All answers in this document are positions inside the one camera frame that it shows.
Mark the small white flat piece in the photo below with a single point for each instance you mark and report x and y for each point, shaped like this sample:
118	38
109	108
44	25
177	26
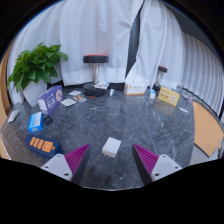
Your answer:
183	109

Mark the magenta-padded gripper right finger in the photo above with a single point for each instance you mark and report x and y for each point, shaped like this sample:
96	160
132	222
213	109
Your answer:
163	165

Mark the blue and white box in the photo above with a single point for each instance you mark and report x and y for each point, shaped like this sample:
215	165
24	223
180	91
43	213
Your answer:
35	122

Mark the white sachet packet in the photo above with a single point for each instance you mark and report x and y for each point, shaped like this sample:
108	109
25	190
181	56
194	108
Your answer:
13	115

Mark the orange wooden panel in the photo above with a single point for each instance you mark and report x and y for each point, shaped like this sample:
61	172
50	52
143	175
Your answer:
206	130

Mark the small white blue box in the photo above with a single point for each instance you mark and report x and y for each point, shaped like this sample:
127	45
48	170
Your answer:
152	94

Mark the flat white card packet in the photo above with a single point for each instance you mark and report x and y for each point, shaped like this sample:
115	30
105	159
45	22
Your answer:
68	102
75	93

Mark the white charger block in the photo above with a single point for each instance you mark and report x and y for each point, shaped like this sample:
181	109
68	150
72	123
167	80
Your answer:
111	146

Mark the white and orange box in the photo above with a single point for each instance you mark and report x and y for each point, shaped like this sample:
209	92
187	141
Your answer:
135	89

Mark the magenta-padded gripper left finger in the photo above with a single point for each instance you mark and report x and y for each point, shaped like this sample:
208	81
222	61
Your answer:
60	165

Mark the yellow sign card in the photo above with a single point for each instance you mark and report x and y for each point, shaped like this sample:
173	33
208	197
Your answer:
168	96

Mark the blue power strip orange sockets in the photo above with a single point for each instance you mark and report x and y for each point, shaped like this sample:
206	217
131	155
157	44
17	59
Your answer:
41	145

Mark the black round stool red rim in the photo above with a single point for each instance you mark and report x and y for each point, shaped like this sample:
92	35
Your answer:
162	69
95	59

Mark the purple cardboard box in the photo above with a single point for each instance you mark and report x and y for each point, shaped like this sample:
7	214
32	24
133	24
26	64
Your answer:
50	100

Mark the green plant in white pot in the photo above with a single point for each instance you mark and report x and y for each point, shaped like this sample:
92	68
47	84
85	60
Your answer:
35	93

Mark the flat brown printed packet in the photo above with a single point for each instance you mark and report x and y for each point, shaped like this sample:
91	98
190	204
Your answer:
80	98

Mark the white curtain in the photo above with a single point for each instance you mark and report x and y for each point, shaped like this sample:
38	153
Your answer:
156	40
93	30

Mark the small white blue tube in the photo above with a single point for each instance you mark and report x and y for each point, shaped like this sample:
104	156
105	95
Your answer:
111	92

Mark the white blue flat packet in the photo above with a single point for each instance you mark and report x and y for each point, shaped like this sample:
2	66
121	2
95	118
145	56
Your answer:
102	85

